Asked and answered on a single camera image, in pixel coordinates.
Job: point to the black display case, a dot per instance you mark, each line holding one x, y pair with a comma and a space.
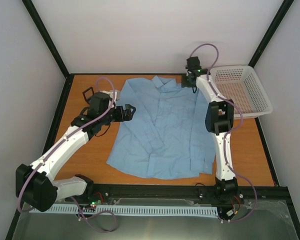
88, 94

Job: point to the black front rail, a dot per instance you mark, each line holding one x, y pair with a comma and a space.
197, 193

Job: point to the small green circuit board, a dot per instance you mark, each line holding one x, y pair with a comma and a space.
95, 203

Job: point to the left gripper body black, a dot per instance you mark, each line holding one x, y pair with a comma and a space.
119, 117

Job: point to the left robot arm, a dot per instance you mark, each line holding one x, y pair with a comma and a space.
35, 184

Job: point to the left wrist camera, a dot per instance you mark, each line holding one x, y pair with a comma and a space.
115, 95

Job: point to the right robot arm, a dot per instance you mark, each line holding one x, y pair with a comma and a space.
219, 121

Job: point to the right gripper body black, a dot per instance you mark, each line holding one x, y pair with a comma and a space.
186, 83

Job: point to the white plastic basket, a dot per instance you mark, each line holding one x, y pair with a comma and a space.
241, 84

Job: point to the light blue cable duct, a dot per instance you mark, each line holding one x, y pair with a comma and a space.
136, 210

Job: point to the light blue shirt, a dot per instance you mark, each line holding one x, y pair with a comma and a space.
167, 138

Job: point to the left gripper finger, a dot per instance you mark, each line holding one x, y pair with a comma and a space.
128, 115
129, 108

